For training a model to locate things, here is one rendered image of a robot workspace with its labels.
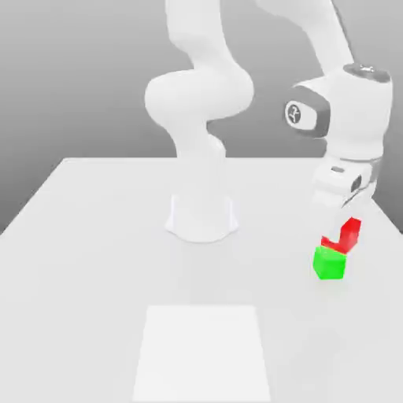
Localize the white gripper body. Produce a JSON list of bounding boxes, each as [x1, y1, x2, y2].
[[310, 187, 375, 220]]

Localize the small green cube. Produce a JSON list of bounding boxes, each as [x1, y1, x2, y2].
[[312, 246, 348, 280]]

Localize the small red cube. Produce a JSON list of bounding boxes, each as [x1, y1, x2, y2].
[[320, 216, 362, 255]]

